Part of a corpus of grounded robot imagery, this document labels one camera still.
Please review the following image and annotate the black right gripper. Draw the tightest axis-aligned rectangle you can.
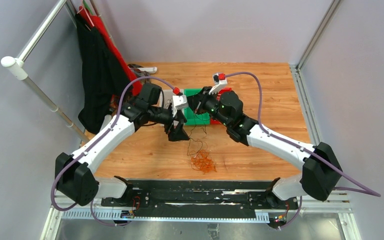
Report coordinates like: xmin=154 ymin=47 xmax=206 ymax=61
xmin=186 ymin=86 xmax=231 ymax=128

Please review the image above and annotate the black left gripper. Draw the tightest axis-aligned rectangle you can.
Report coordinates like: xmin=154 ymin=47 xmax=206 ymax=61
xmin=148 ymin=106 xmax=191 ymax=141

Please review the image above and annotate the black cable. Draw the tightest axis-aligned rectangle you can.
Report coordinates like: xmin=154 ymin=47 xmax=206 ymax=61
xmin=163 ymin=99 xmax=209 ymax=158

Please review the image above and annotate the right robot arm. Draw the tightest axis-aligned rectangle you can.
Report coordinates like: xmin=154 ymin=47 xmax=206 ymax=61
xmin=187 ymin=87 xmax=341 ymax=209

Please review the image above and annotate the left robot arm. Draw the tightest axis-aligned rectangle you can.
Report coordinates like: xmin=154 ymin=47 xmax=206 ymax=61
xmin=51 ymin=83 xmax=189 ymax=211

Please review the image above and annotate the green plastic bin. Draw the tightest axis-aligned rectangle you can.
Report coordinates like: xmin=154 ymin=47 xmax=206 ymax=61
xmin=183 ymin=88 xmax=210 ymax=126

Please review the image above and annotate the red plastic bin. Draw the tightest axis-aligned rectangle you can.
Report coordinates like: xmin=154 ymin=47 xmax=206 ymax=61
xmin=209 ymin=87 xmax=232 ymax=125

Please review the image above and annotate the white plastic bin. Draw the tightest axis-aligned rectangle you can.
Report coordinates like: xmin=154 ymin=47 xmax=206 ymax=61
xmin=157 ymin=89 xmax=175 ymax=109

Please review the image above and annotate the plaid red blue cloth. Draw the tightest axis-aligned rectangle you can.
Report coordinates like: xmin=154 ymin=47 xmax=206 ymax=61
xmin=109 ymin=63 xmax=158 ymax=115

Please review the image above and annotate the black garment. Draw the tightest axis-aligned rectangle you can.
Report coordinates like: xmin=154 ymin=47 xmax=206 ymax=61
xmin=75 ymin=14 xmax=130 ymax=134

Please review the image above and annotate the red garment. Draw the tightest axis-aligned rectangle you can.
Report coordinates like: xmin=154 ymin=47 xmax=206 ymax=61
xmin=77 ymin=3 xmax=137 ymax=82

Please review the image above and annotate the silver clothes rack pole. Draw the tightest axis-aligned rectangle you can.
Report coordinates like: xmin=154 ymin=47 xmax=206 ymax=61
xmin=0 ymin=0 xmax=84 ymax=152

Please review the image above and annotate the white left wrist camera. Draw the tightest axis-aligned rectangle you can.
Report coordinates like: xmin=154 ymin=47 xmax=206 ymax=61
xmin=171 ymin=94 xmax=189 ymax=117

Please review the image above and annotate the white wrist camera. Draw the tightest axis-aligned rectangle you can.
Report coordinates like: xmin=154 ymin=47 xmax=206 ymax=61
xmin=209 ymin=72 xmax=228 ymax=95
xmin=171 ymin=94 xmax=189 ymax=117

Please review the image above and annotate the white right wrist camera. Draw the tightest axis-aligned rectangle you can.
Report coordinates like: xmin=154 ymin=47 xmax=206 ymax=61
xmin=209 ymin=72 xmax=228 ymax=95

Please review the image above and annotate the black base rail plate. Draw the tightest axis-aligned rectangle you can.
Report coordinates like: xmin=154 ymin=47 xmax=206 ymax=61
xmin=97 ymin=179 xmax=299 ymax=220

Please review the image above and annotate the aluminium frame rail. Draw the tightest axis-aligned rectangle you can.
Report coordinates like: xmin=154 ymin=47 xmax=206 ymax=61
xmin=289 ymin=0 xmax=352 ymax=214

